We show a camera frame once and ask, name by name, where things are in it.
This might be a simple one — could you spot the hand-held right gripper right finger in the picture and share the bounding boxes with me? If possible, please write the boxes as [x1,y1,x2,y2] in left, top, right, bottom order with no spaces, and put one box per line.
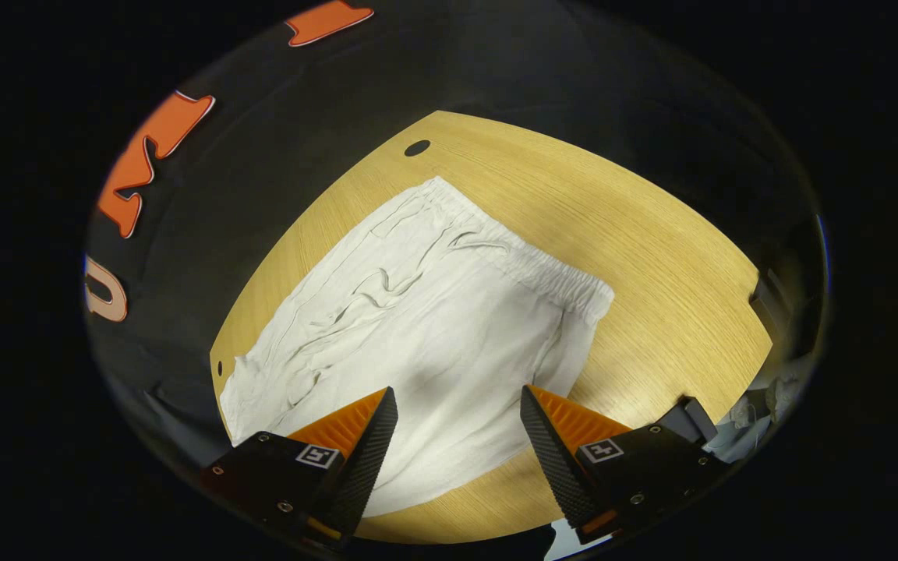
[520,384,730,545]

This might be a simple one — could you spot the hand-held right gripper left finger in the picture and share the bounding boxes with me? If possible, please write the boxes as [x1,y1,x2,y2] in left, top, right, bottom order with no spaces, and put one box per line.
[200,386,399,546]

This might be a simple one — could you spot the white jeans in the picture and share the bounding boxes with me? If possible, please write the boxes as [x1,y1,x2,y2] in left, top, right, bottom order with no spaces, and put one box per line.
[219,176,616,518]

